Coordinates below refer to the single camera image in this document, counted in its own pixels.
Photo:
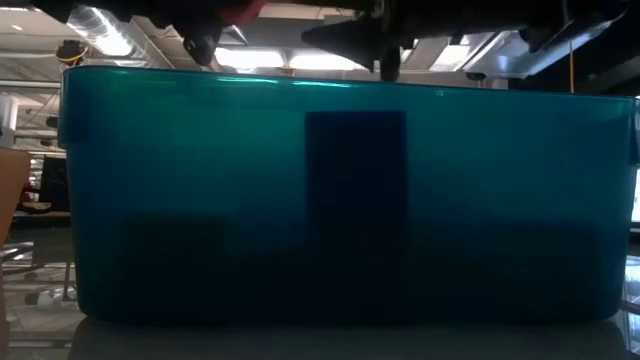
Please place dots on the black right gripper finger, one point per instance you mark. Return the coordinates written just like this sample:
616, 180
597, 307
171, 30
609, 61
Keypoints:
355, 40
390, 67

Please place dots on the long red-orange block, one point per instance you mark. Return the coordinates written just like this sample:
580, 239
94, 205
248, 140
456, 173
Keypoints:
242, 10

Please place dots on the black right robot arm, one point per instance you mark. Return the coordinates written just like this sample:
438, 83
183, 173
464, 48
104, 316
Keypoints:
500, 15

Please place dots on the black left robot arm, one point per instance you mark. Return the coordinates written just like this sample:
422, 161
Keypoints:
150, 12

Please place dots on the bright ceiling light panel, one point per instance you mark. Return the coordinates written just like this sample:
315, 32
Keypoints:
280, 59

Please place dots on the teal plastic tray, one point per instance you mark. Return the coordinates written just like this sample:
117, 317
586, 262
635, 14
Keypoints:
200, 175

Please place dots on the black monitor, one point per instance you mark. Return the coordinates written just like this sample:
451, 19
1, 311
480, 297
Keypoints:
54, 180

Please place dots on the chrome chair base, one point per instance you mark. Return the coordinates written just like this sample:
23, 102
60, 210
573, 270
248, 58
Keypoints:
15, 255

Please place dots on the white ceiling air duct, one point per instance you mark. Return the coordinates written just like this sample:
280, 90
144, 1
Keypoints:
500, 57

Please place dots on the silver ventilation duct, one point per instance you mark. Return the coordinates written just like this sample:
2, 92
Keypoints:
237, 36

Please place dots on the wide silver duct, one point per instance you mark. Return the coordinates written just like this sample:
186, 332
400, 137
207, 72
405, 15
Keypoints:
105, 30

